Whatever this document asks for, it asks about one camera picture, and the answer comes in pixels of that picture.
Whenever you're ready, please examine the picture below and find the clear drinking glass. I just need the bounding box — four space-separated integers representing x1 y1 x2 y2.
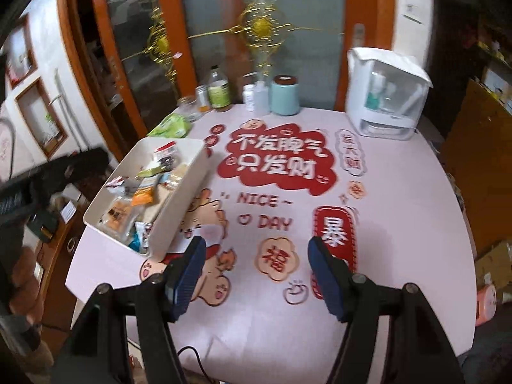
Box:
175 95 202 123

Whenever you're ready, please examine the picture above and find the pink printed tablecloth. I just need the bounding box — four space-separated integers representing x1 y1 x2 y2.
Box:
64 103 478 376

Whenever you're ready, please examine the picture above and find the green tissue pack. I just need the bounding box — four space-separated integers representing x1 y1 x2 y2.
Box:
148 113 192 138

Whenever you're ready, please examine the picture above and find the glass bottle green label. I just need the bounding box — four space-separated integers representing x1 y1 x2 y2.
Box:
207 65 232 111

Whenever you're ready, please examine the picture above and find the wafer biscuit pack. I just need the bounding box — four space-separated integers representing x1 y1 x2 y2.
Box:
161 163 188 191

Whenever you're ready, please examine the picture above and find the white desktop organizer box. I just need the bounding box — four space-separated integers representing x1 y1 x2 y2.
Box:
345 47 432 140

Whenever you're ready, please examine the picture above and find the translucent squeeze bottle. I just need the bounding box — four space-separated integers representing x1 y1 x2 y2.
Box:
243 72 270 117

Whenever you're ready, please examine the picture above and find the small spice jar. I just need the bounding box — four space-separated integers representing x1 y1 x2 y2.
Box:
195 85 212 114

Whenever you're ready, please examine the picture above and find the red dark snack packet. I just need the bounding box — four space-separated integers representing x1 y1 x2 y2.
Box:
154 140 180 169

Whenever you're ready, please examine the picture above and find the white plastic storage bin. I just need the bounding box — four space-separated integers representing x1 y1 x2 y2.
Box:
81 136 211 263

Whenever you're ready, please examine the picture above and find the white pill bottle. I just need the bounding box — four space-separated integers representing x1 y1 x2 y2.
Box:
242 83 255 112

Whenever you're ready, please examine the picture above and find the light blue canister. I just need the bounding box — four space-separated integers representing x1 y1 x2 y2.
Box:
270 75 300 116

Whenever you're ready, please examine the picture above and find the brown cracker pack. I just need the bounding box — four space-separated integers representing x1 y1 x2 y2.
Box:
98 197 133 237

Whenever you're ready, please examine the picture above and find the white orange snack stick pack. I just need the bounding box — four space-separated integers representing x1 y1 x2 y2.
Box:
131 176 158 206

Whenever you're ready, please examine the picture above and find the person left hand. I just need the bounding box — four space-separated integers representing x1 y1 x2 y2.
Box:
10 246 44 325

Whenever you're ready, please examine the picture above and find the small green yellow packet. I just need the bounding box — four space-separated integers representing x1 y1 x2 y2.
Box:
135 165 166 180

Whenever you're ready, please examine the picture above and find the blue foil small packet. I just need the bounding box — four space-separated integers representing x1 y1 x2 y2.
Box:
128 227 146 254

